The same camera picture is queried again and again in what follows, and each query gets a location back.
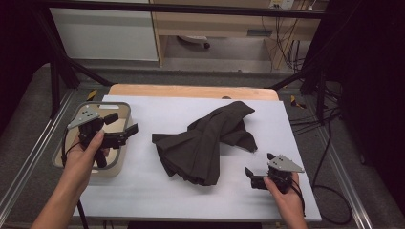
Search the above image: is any black metal frame bar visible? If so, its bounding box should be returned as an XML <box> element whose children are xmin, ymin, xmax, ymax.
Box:
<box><xmin>32</xmin><ymin>0</ymin><xmax>330</xmax><ymax>20</ymax></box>

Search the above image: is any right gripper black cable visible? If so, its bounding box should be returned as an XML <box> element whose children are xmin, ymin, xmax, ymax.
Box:
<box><xmin>289</xmin><ymin>178</ymin><xmax>308</xmax><ymax>218</ymax></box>

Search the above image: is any white power strip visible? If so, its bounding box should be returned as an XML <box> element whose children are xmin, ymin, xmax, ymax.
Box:
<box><xmin>268</xmin><ymin>0</ymin><xmax>296</xmax><ymax>10</ymax></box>

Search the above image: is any light wooden desk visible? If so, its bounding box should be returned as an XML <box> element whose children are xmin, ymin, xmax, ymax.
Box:
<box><xmin>148</xmin><ymin>0</ymin><xmax>323</xmax><ymax>68</ymax></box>

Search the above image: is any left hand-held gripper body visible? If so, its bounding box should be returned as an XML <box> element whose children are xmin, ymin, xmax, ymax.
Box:
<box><xmin>66</xmin><ymin>104</ymin><xmax>130</xmax><ymax>170</ymax></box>

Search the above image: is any person's left hand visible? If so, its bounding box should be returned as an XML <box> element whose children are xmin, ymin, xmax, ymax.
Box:
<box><xmin>61</xmin><ymin>128</ymin><xmax>111</xmax><ymax>192</ymax></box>

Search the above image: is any clear plastic tray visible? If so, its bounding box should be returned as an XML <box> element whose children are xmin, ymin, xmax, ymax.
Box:
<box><xmin>52</xmin><ymin>100</ymin><xmax>134</xmax><ymax>177</ymax></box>

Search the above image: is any white cabinet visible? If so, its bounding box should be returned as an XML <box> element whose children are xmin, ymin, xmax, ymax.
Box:
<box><xmin>50</xmin><ymin>7</ymin><xmax>160</xmax><ymax>62</ymax></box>

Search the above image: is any white table board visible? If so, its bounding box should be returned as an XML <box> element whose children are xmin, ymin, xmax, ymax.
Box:
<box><xmin>74</xmin><ymin>94</ymin><xmax>323</xmax><ymax>222</ymax></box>

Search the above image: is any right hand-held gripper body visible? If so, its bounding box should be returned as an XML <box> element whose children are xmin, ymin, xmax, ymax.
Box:
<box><xmin>249</xmin><ymin>154</ymin><xmax>306</xmax><ymax>195</ymax></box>

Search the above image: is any white chair base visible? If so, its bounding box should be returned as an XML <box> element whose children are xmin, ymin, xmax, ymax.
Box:
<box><xmin>176</xmin><ymin>34</ymin><xmax>211</xmax><ymax>50</ymax></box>

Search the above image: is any bundle of hanging cables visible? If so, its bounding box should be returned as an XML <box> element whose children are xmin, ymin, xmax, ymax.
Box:
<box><xmin>261</xmin><ymin>14</ymin><xmax>309</xmax><ymax>73</ymax></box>

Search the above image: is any green desk socket panel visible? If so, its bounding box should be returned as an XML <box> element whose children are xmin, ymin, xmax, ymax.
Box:
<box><xmin>246</xmin><ymin>29</ymin><xmax>274</xmax><ymax>38</ymax></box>

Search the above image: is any dark cloth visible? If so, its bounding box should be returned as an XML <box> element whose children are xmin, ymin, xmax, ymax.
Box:
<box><xmin>151</xmin><ymin>100</ymin><xmax>259</xmax><ymax>187</ymax></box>

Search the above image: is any person's right hand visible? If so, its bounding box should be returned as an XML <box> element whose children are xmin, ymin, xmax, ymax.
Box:
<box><xmin>263</xmin><ymin>172</ymin><xmax>308</xmax><ymax>218</ymax></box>

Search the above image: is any black curtain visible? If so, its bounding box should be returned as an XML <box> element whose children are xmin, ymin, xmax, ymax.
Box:
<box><xmin>0</xmin><ymin>0</ymin><xmax>52</xmax><ymax>135</ymax></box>
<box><xmin>305</xmin><ymin>0</ymin><xmax>405</xmax><ymax>208</ymax></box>

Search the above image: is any aluminium floor rail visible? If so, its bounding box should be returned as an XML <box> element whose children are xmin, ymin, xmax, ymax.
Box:
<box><xmin>0</xmin><ymin>88</ymin><xmax>76</xmax><ymax>218</ymax></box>
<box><xmin>317</xmin><ymin>126</ymin><xmax>374</xmax><ymax>229</ymax></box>

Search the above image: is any black metal stand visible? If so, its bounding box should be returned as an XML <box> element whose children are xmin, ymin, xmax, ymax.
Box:
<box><xmin>32</xmin><ymin>9</ymin><xmax>114</xmax><ymax>119</ymax></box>
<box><xmin>269</xmin><ymin>18</ymin><xmax>343</xmax><ymax>126</ymax></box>

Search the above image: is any black floor cable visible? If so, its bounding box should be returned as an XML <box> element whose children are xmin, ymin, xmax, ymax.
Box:
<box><xmin>310</xmin><ymin>107</ymin><xmax>353</xmax><ymax>226</ymax></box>

